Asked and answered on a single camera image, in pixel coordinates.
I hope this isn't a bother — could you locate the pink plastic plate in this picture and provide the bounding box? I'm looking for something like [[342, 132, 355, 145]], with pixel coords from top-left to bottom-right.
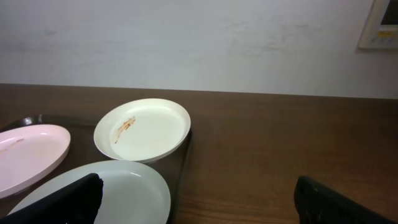
[[1, 124, 71, 198]]

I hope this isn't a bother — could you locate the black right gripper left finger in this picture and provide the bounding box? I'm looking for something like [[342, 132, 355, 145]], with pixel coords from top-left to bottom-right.
[[1, 173, 104, 224]]

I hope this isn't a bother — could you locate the pale green plastic plate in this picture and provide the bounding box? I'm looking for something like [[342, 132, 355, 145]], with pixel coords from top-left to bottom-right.
[[10, 160, 171, 224]]

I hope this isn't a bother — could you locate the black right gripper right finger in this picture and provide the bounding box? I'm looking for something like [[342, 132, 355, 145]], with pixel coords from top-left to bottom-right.
[[294, 175, 395, 224]]

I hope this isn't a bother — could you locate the cream plastic plate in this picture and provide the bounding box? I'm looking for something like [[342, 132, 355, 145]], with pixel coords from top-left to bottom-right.
[[93, 98, 191, 163]]

